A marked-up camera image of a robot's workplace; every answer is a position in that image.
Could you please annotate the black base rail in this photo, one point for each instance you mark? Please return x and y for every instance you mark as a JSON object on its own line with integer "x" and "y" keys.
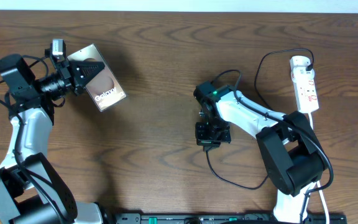
{"x": 136, "y": 218}

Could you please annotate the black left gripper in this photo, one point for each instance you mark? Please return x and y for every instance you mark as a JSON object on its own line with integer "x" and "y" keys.
{"x": 72, "y": 78}

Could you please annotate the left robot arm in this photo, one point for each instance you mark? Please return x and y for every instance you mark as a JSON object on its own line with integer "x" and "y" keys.
{"x": 31, "y": 190}

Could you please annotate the white power strip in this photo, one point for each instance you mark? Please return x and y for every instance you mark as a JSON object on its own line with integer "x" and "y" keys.
{"x": 304, "y": 85}

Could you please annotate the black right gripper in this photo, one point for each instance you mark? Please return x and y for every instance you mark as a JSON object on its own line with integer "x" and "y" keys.
{"x": 202, "y": 140}

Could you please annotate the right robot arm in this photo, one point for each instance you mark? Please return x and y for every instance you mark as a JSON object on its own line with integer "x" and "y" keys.
{"x": 293, "y": 157}

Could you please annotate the Samsung Galaxy smartphone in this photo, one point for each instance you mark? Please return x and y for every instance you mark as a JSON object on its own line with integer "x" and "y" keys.
{"x": 104, "y": 88}

